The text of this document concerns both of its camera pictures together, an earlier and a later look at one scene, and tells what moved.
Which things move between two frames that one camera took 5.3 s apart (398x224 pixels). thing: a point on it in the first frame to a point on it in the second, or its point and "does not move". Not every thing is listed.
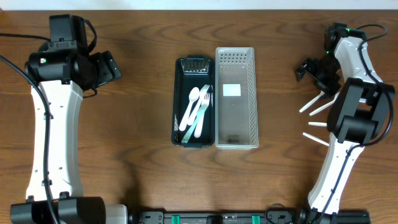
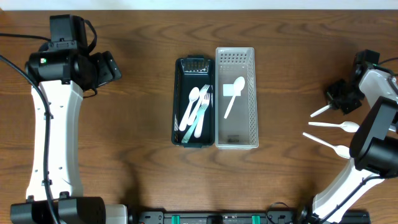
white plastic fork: [205, 101] does not move
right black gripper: [329, 87] to [331, 99]
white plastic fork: [194, 114] does not move
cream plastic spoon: [193, 96] does not move
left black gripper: [109, 66] does not move
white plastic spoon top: [311, 102] to [239, 84]
